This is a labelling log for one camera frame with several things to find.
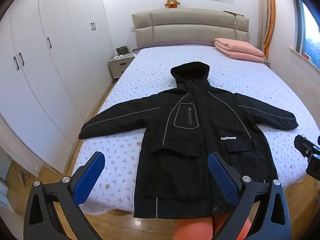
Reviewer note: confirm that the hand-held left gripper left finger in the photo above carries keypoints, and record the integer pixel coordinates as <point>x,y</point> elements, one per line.
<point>90,177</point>

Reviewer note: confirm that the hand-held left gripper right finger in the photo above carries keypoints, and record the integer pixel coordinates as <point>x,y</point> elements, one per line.
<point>223,180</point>

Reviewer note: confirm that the black hooded jacket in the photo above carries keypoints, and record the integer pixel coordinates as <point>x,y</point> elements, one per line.
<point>200,135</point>

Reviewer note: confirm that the bed with floral bedspread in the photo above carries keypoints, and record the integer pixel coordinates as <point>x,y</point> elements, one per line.
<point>120,155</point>

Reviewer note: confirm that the person's orange pants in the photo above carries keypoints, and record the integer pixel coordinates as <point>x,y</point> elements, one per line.
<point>190,230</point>

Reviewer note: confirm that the white wardrobe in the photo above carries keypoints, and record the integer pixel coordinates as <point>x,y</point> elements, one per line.
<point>45,75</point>

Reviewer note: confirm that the white nightstand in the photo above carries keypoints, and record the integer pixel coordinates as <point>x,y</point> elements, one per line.
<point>120,66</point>

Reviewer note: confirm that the window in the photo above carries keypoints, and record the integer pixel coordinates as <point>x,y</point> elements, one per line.
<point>308,35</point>

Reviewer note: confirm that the folded pink blanket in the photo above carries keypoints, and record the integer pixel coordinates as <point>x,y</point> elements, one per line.
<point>237,50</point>

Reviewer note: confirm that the small brown bag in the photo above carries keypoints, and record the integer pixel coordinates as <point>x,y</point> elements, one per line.
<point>122,50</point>

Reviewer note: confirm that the white orange-edged curtain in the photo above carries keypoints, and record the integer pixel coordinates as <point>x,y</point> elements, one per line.
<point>268,17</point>

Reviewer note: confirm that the beige padded headboard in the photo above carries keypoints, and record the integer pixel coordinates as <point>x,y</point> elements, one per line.
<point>190,25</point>

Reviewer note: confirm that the brown plush toy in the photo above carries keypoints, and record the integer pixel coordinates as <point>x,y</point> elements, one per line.
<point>172,3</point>

